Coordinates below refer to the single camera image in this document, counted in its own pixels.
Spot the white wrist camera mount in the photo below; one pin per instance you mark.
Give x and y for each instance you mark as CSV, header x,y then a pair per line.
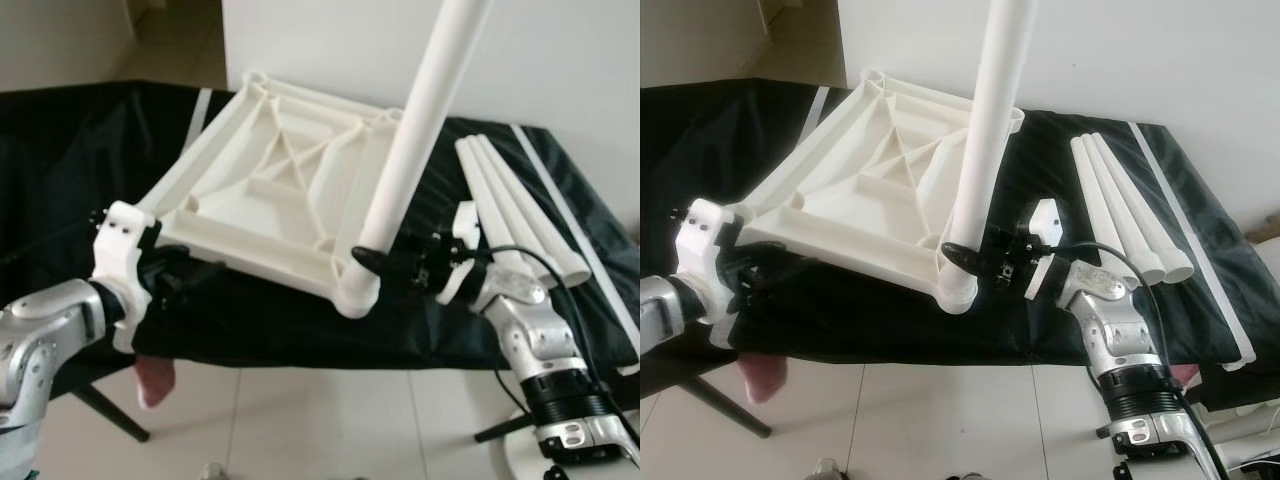
x,y
467,222
700,232
120,235
1045,220

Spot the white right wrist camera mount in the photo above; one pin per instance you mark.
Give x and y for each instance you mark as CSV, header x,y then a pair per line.
x,y
467,222
1045,220

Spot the white plastic table leg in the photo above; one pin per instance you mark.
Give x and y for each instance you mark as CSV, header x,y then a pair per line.
x,y
423,120
1118,195
1098,190
1140,195
480,180
530,195
505,190
997,110

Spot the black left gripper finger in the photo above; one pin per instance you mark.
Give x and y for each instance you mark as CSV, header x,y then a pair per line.
x,y
207,266
782,264

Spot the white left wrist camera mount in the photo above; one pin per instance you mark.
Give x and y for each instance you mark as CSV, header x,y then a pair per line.
x,y
120,235
700,232

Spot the pink cloth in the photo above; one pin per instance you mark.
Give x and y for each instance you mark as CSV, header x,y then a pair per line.
x,y
762,380
155,385

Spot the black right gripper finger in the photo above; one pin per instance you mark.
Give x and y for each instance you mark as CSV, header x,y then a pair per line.
x,y
965,254
375,259

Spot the white round floor base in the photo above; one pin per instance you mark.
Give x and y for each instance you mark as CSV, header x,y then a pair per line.
x,y
510,455

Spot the white plastic table top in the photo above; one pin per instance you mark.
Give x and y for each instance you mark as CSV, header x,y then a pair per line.
x,y
250,200
850,200

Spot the black metal table leg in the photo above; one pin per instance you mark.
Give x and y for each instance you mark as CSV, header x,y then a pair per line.
x,y
110,412
500,430
730,405

